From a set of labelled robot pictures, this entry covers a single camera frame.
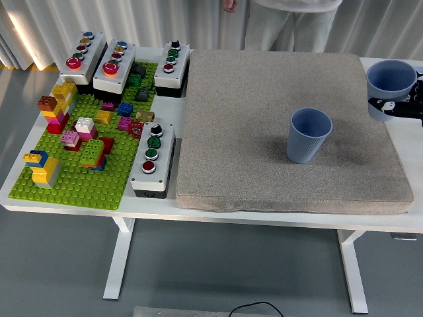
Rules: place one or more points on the yellow white brick tower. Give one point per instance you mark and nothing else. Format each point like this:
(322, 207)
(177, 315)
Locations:
(63, 90)

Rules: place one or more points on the dark green building brick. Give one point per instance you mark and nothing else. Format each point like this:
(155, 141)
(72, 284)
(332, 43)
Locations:
(134, 80)

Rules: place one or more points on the five-button white control box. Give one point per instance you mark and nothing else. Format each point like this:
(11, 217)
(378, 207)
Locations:
(95, 49)
(100, 79)

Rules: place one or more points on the white pleated curtain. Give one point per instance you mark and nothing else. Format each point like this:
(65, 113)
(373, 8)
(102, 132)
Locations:
(165, 20)

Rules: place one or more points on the green studded building baseplate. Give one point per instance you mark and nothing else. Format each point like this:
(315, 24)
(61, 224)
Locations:
(82, 188)

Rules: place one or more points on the red building brick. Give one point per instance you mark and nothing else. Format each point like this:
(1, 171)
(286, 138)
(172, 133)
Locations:
(109, 143)

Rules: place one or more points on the blue building brick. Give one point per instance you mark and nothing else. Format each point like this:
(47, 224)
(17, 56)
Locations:
(125, 109)

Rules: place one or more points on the green orange blue brick stack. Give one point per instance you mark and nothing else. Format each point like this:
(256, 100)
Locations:
(92, 152)

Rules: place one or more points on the person's hand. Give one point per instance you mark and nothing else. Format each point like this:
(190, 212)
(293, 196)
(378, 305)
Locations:
(229, 5)

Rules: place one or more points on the blue ribbed plastic cup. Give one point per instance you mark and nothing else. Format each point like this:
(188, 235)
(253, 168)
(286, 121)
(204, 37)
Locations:
(390, 76)
(303, 148)

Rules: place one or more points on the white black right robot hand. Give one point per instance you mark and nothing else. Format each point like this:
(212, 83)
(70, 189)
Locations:
(406, 109)

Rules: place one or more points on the person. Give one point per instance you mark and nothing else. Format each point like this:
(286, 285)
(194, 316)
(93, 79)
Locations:
(291, 26)

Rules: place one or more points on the yellow blue grey brick stack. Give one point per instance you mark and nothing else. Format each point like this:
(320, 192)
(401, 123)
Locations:
(44, 171)

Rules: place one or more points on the grey building brick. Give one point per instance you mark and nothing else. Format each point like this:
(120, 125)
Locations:
(142, 95)

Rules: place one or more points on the small magenta building brick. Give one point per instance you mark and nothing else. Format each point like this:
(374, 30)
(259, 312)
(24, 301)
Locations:
(107, 106)

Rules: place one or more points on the dark grey curved block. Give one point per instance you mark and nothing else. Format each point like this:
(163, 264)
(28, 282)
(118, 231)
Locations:
(139, 70)

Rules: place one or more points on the yellow building brick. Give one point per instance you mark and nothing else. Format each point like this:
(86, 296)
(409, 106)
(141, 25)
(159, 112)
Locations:
(103, 117)

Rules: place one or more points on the brass valve with red handwheel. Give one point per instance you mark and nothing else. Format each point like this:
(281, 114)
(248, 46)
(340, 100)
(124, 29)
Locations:
(144, 116)

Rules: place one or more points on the grey bracket under table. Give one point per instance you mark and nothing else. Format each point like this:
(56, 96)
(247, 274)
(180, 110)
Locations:
(403, 236)

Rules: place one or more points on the brown-topped brick tower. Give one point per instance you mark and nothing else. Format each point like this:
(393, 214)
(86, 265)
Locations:
(55, 122)

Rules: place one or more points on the pink white red brick stack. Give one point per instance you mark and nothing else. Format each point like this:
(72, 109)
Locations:
(69, 138)

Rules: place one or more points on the four-button white control box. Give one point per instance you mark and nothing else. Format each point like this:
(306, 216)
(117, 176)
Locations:
(164, 79)
(144, 181)

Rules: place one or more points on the white table leg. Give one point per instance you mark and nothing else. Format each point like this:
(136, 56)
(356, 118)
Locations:
(352, 270)
(119, 257)

